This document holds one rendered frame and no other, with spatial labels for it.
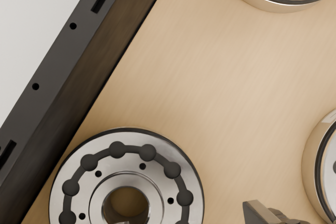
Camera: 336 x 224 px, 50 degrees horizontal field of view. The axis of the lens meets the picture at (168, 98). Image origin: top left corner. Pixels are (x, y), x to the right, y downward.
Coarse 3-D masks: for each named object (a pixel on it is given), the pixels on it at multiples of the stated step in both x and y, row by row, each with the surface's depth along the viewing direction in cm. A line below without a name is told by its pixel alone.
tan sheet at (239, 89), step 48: (192, 0) 27; (240, 0) 27; (144, 48) 27; (192, 48) 27; (240, 48) 27; (288, 48) 27; (144, 96) 27; (192, 96) 27; (240, 96) 27; (288, 96) 27; (192, 144) 27; (240, 144) 27; (288, 144) 27; (48, 192) 26; (240, 192) 27; (288, 192) 27
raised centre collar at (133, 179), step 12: (108, 180) 23; (120, 180) 23; (132, 180) 23; (144, 180) 23; (96, 192) 23; (108, 192) 23; (144, 192) 23; (156, 192) 23; (96, 204) 23; (156, 204) 23; (96, 216) 23; (156, 216) 23
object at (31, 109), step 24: (96, 0) 17; (72, 24) 17; (96, 24) 17; (72, 48) 17; (48, 72) 17; (72, 72) 17; (24, 96) 17; (48, 96) 17; (24, 120) 17; (0, 144) 16; (24, 144) 17; (0, 168) 18; (0, 192) 17
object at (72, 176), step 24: (96, 144) 23; (120, 144) 24; (144, 144) 24; (168, 144) 24; (72, 168) 23; (96, 168) 23; (120, 168) 23; (144, 168) 24; (168, 168) 24; (192, 168) 24; (72, 192) 24; (168, 192) 23; (192, 192) 24; (48, 216) 23; (72, 216) 24; (168, 216) 23; (192, 216) 24
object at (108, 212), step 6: (108, 198) 26; (108, 204) 25; (108, 210) 25; (114, 210) 26; (144, 210) 26; (108, 216) 24; (114, 216) 25; (120, 216) 26; (126, 216) 26; (132, 216) 26; (138, 216) 26; (144, 216) 25; (114, 222) 24; (132, 222) 25; (138, 222) 24
